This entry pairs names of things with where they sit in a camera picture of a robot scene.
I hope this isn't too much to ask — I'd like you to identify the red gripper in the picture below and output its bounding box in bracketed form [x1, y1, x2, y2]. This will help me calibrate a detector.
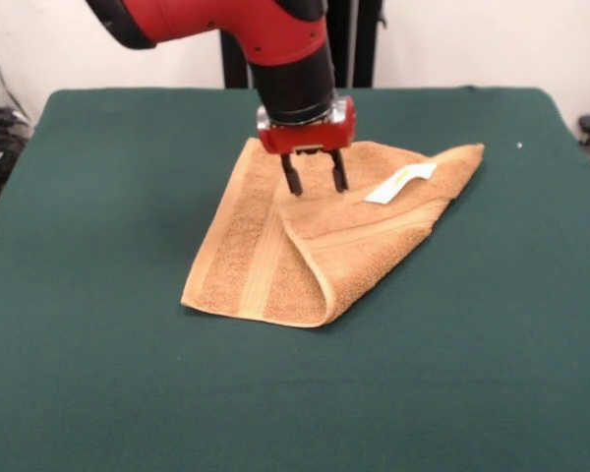
[256, 95, 358, 197]

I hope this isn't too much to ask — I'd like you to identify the tan terry towel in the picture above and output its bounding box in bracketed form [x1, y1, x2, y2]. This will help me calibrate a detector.
[180, 137, 487, 329]

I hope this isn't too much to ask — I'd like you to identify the dark green table cloth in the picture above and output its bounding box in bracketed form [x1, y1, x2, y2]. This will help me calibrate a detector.
[0, 86, 590, 472]

